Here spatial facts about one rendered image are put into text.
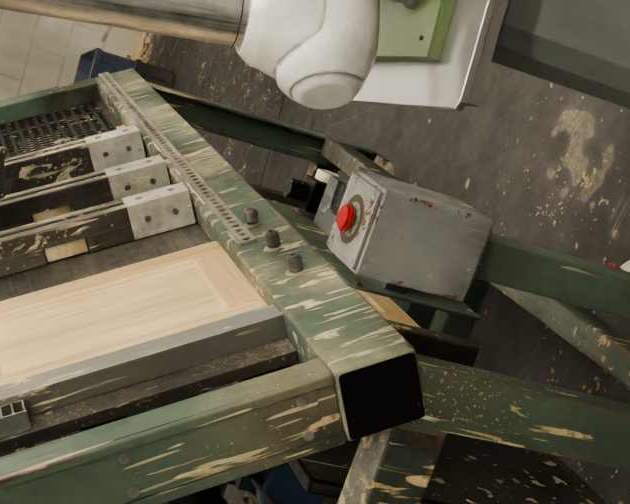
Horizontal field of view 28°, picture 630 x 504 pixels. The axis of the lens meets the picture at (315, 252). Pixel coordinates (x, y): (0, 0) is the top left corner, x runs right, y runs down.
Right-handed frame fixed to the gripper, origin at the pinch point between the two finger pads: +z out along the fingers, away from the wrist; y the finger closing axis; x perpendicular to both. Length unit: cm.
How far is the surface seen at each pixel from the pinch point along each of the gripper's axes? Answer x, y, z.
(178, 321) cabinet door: 59, -24, 7
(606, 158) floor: 4, -132, 22
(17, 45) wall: -485, -35, 50
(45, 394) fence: 74, -1, 6
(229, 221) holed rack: 31, -40, 3
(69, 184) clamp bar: -12.7, -16.9, 0.9
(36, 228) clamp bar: 10.5, -7.5, 0.9
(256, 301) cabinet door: 61, -37, 6
